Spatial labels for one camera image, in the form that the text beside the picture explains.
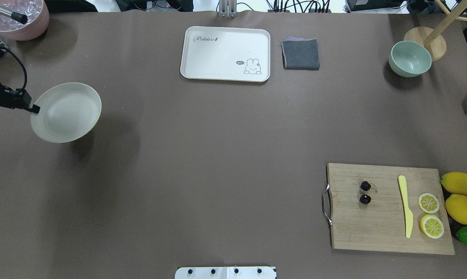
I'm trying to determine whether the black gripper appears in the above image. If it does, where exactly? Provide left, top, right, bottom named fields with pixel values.
left=0, top=82, right=40, bottom=114

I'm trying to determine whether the beige round plate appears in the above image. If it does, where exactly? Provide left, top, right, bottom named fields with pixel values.
left=30, top=82, right=102, bottom=143

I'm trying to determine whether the cream rabbit tray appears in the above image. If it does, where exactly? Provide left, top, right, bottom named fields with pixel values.
left=180, top=26, right=271, bottom=83

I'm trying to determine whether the dark red cherry lower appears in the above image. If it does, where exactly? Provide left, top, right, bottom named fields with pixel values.
left=359, top=181, right=377, bottom=194

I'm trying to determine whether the dark red cherry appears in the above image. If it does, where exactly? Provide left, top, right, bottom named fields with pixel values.
left=359, top=194, right=372, bottom=205
left=359, top=181, right=377, bottom=194

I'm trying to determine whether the dark red cherry upper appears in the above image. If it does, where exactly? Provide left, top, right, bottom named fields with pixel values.
left=359, top=194, right=372, bottom=205

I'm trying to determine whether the metal scoop with black tip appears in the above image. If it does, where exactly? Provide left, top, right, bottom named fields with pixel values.
left=0, top=7, right=28, bottom=24

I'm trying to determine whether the pink bowl with ice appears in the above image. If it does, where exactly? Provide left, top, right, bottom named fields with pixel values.
left=0, top=0, right=50, bottom=41

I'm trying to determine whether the grey folded cloth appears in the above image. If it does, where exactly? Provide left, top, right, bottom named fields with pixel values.
left=281, top=38, right=320, bottom=71

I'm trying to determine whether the bamboo cutting board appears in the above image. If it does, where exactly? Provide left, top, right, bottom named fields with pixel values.
left=322, top=163, right=455, bottom=255

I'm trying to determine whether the mint green bowl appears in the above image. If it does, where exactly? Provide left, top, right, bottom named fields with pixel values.
left=388, top=41, right=432, bottom=78

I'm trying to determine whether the yellow plastic knife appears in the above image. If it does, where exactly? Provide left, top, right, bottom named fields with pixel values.
left=398, top=175, right=414, bottom=239

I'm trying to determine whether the wooden mug tree stand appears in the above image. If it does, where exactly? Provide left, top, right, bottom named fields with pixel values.
left=403, top=0, right=467, bottom=62

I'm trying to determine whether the lemon slice flat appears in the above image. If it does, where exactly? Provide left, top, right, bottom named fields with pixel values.
left=418, top=193, right=440, bottom=214

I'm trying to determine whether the lemon half slice thick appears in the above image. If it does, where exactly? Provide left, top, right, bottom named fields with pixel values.
left=419, top=214, right=445, bottom=239

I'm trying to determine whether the yellow lemon far end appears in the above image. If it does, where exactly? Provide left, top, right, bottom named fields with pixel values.
left=440, top=172, right=467, bottom=196

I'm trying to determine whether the yellow lemon near lime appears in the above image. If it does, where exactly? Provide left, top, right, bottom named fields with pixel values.
left=445, top=194, right=467, bottom=225

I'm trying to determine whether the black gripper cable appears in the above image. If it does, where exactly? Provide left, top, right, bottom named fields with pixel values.
left=0, top=46, right=28, bottom=93

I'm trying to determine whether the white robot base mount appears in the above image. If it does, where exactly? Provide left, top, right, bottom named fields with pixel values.
left=174, top=266, right=277, bottom=279

